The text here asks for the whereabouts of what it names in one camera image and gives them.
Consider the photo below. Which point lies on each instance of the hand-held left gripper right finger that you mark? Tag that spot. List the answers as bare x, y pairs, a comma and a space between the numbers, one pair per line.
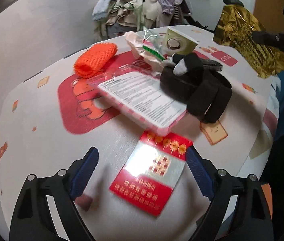
199, 174

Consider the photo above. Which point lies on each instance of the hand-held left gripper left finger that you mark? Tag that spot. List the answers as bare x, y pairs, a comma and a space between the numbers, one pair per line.
85, 174

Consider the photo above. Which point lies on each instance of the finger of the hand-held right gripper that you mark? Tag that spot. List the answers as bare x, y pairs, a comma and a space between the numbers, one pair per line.
272, 37

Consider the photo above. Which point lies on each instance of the red and silver packet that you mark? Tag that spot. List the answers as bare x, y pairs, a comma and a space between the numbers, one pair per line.
142, 193

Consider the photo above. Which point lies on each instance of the pink plastic tray with label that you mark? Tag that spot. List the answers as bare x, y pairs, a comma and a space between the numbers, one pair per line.
137, 98

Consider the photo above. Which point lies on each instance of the small maroon block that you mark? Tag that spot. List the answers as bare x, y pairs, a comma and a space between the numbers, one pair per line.
84, 201

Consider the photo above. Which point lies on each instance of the gold foil sheet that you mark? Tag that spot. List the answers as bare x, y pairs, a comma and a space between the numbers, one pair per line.
237, 30

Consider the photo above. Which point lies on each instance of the black remote control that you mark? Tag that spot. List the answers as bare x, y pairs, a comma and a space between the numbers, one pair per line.
213, 65

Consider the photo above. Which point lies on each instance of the green and beige paper cup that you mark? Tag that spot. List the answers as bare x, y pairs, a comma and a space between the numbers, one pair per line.
182, 42

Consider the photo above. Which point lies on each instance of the crumpled wrapper with green stripe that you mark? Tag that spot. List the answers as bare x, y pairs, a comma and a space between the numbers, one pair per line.
142, 52

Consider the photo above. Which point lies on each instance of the pile of clothes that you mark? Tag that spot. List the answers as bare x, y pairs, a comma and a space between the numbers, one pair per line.
142, 5

